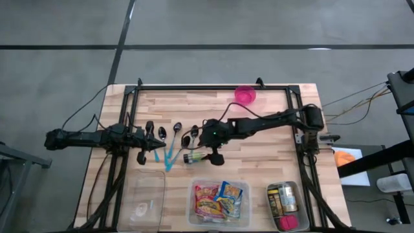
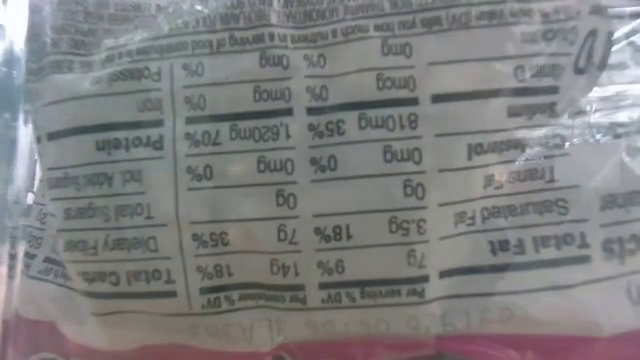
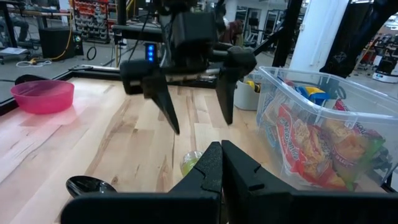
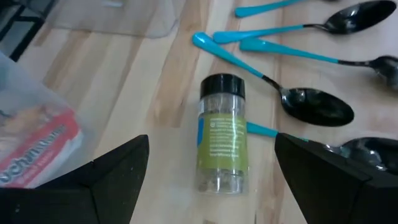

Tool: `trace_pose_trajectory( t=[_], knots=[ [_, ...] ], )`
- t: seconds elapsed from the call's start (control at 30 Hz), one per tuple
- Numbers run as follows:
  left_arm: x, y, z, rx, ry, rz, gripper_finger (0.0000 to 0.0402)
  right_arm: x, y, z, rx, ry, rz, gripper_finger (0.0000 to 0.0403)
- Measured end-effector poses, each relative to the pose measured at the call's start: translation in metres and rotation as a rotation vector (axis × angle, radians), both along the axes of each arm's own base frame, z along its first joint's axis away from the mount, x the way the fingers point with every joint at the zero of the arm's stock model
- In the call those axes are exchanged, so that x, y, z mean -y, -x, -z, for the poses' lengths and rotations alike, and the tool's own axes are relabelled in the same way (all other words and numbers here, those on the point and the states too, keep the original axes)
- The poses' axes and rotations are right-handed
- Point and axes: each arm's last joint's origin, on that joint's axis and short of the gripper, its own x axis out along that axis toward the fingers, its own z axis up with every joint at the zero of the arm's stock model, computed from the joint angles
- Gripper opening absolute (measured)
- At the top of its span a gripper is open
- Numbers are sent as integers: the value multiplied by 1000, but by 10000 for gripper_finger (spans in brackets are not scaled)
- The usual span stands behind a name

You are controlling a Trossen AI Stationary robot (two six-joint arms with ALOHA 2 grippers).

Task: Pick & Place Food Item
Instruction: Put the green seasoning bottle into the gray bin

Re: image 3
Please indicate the black computer tower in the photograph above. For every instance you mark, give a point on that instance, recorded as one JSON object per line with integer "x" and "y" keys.
{"x": 56, "y": 43}

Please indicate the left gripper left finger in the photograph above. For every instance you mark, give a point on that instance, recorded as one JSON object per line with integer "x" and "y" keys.
{"x": 192, "y": 205}

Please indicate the green herb spice jar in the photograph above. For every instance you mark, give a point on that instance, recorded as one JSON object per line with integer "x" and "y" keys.
{"x": 189, "y": 165}

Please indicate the black controller box with lights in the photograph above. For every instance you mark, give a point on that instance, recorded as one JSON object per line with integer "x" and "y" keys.
{"x": 150, "y": 53}

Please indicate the grey plastic bin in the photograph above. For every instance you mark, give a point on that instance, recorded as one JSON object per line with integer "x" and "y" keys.
{"x": 244, "y": 99}

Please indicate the parts drawer rack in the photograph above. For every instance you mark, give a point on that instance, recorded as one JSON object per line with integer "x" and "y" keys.
{"x": 90, "y": 21}

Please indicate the clear plastic bin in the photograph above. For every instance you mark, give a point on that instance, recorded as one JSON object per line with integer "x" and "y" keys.
{"x": 382, "y": 109}

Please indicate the person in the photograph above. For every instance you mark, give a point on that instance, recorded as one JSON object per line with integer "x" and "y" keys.
{"x": 18, "y": 26}

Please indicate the pink plastic bowl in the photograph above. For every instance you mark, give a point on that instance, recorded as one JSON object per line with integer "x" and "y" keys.
{"x": 42, "y": 98}

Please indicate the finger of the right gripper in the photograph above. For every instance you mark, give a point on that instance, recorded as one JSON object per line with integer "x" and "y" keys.
{"x": 163, "y": 99}
{"x": 227, "y": 96}

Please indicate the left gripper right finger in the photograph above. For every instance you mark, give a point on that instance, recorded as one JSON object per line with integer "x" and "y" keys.
{"x": 264, "y": 205}

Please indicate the black aluminium rig frame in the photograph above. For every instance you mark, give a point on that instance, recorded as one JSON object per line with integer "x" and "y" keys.
{"x": 93, "y": 70}

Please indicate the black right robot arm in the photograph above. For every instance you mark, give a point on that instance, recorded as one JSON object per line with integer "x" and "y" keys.
{"x": 178, "y": 4}

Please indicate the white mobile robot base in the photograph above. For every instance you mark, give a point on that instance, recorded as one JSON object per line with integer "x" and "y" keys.
{"x": 385, "y": 77}

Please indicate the white paper stack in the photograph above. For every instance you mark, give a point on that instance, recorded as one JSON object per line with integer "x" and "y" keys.
{"x": 14, "y": 50}

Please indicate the black workbench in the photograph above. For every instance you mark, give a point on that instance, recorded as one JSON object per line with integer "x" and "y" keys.
{"x": 133, "y": 31}

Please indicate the white pillar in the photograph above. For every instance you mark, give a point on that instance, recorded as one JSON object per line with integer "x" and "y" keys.
{"x": 314, "y": 37}

